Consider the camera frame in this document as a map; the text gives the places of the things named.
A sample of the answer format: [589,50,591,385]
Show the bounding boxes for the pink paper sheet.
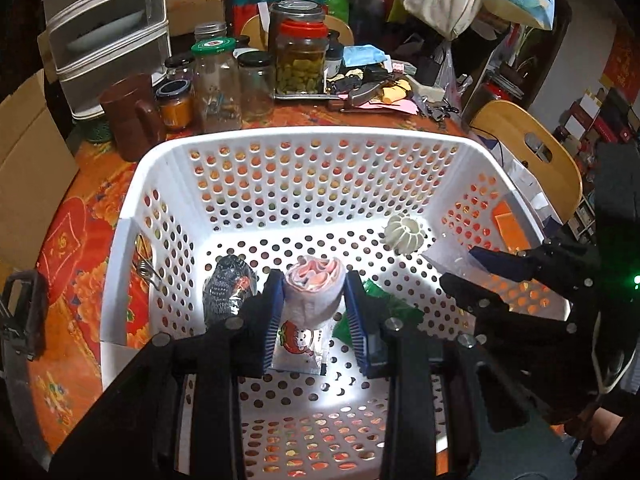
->
[345,97,421,116]

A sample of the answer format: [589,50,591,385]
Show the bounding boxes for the clear plastic bag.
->
[422,245,483,281]

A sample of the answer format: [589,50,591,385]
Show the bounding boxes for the green lid glass jar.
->
[191,37,243,133]

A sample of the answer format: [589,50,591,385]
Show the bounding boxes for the white pink towel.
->
[284,255,347,322]

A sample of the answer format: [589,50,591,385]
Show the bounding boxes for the small black lid jar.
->
[164,55,196,81]

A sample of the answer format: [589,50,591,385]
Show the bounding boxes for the closed brown cardboard box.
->
[165,0,228,36]

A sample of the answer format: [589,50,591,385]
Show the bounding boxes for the small jar orange contents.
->
[155,80,195,133]

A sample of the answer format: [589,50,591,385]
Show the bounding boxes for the blue face mask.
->
[344,45,392,67]

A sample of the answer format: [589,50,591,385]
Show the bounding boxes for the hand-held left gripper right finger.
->
[344,270,536,480]

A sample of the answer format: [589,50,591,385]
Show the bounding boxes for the red lid pickle jar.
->
[274,21,328,97]

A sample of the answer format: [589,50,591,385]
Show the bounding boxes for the red paper wall banner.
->
[602,32,640,93]

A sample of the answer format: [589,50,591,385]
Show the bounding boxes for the yellow foam piece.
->
[381,79,413,106]

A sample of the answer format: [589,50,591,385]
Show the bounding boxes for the bunch of keys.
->
[422,100,461,121]

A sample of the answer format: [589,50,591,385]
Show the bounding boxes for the empty black lid jar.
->
[237,51,275,123]

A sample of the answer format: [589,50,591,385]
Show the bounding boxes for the low shelf with boxes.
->
[555,87,640,161]

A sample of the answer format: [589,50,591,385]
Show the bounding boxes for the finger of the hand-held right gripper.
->
[440,271,572,327]
[467,239,557,284]

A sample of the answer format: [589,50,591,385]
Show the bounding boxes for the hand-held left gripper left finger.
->
[47,269,286,480]

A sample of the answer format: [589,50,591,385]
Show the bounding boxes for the green foil packet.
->
[332,280,426,345]

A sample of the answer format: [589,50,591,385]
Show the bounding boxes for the white pleated round sponge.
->
[384,214,427,256]

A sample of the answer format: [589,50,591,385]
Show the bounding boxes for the person's right forearm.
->
[590,405,628,443]

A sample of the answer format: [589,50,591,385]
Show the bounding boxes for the black snack packet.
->
[204,255,257,333]

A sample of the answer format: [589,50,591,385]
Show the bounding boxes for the red floral table cover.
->
[27,90,481,461]

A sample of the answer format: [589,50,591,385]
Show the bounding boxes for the white perforated plastic basket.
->
[100,127,573,480]

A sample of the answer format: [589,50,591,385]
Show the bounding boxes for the small dark bottle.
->
[325,30,345,78]

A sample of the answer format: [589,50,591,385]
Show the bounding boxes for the brown ceramic mug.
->
[99,74,168,162]

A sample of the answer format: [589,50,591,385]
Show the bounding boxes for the white strawberry print packet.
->
[270,317,328,376]

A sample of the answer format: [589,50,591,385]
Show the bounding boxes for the silver lid glass jar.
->
[194,21,228,43]

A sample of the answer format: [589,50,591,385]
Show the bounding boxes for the grey stacked drawer unit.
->
[42,0,173,121]

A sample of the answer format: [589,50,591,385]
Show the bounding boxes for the open brown cardboard box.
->
[0,70,81,271]

